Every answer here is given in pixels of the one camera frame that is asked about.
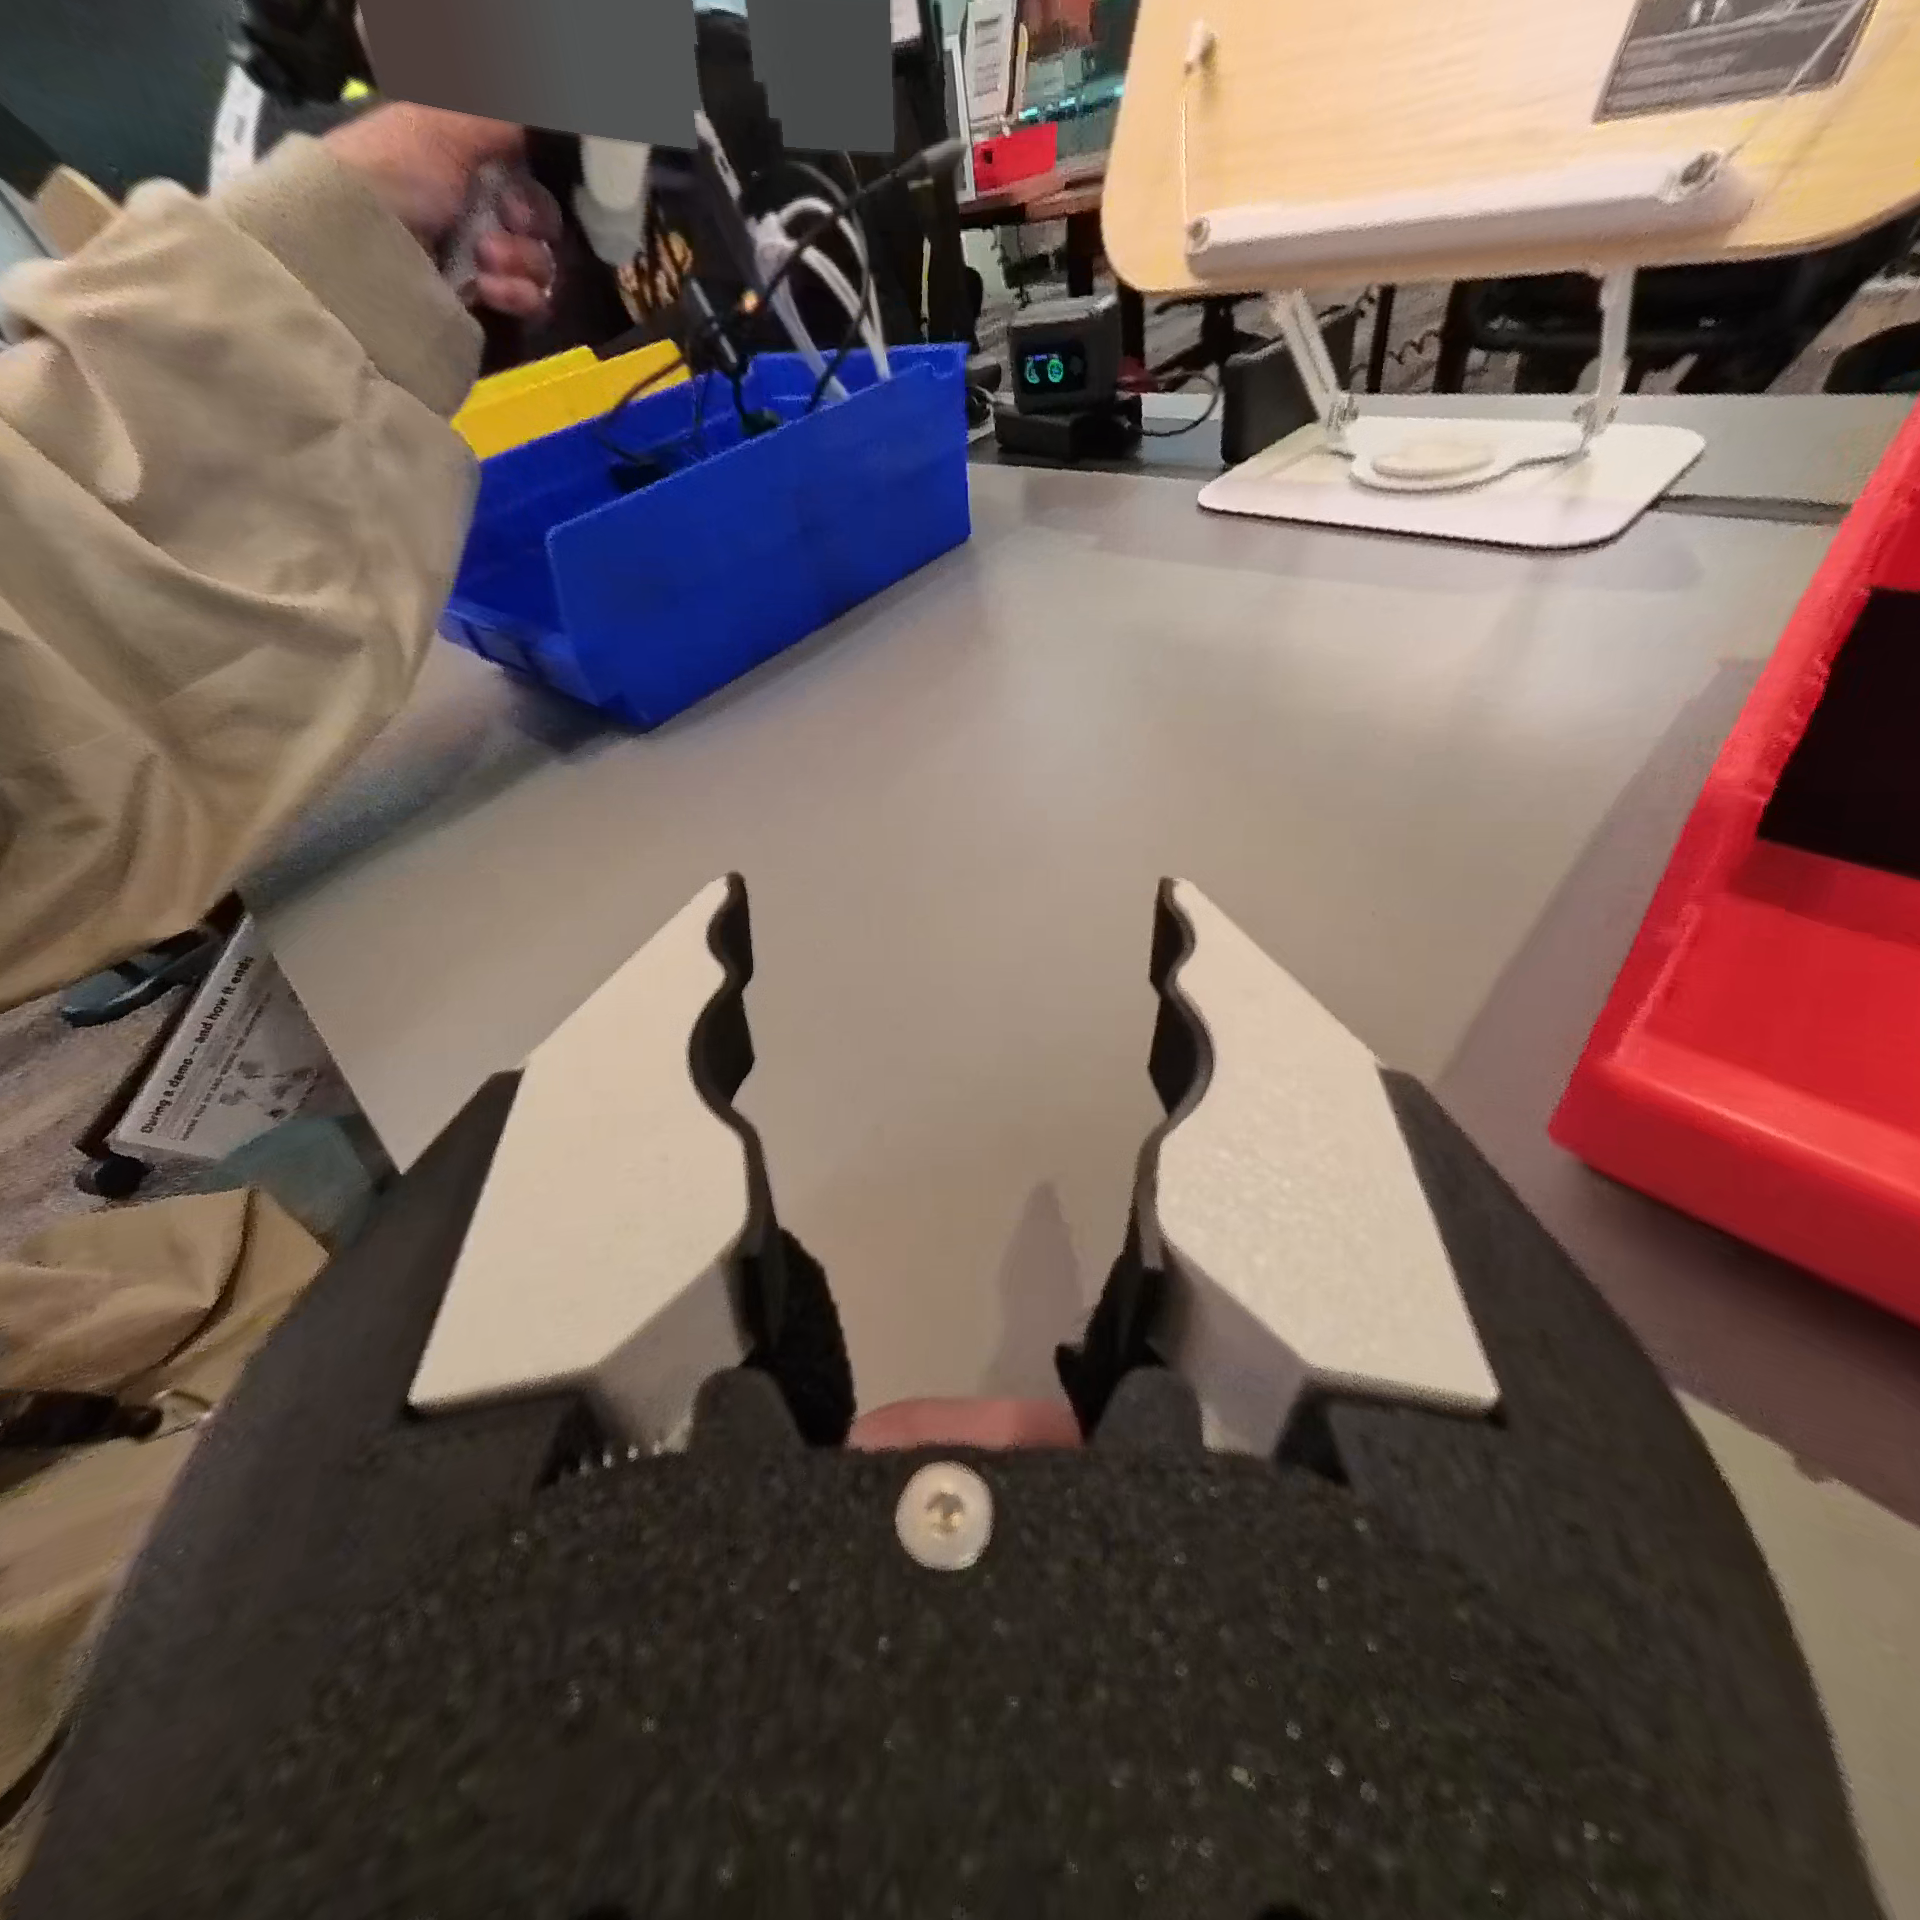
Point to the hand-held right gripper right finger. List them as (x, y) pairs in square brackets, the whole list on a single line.
[(1304, 1202)]

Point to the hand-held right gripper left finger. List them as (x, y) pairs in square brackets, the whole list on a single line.
[(602, 1202)]

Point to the blue plastic bin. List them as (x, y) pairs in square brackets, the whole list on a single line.
[(749, 554)]

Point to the red plastic bin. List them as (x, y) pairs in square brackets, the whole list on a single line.
[(1722, 1110)]

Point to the grey desk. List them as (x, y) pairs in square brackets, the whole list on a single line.
[(1050, 722)]

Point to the person's left hand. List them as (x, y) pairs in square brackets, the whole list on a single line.
[(408, 167)]

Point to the yellow plastic bin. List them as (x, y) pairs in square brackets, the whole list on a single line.
[(543, 398)]

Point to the printed paper sheet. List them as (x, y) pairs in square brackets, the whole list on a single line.
[(226, 1061)]

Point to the black charger with green display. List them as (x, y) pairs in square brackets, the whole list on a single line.
[(1060, 369)]

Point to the person's beige jacket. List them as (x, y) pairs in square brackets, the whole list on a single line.
[(120, 1304)]

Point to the black box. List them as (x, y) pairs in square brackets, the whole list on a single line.
[(1275, 407)]

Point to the wooden book stand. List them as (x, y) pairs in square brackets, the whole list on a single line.
[(1427, 91)]

